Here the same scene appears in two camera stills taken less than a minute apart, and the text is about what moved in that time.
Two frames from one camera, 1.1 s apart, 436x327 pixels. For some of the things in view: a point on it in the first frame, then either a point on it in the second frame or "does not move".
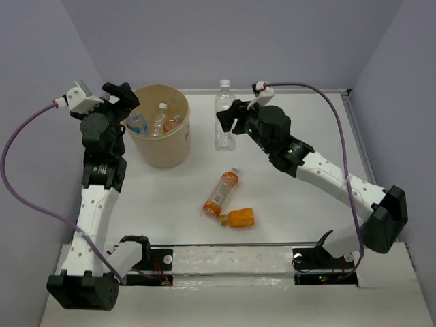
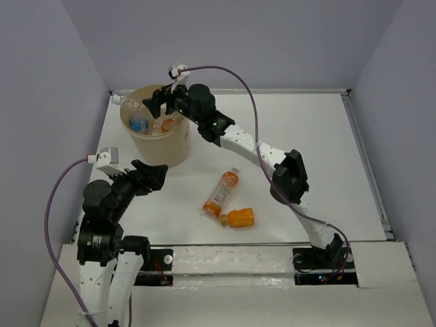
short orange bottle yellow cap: [238, 218] does not move
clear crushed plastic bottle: [225, 99] to [133, 106]
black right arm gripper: [228, 116] to [161, 97]
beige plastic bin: [170, 150] does not move
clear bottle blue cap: [137, 122] does not move
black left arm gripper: [125, 92] to [155, 176]
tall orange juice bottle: [221, 195] does not move
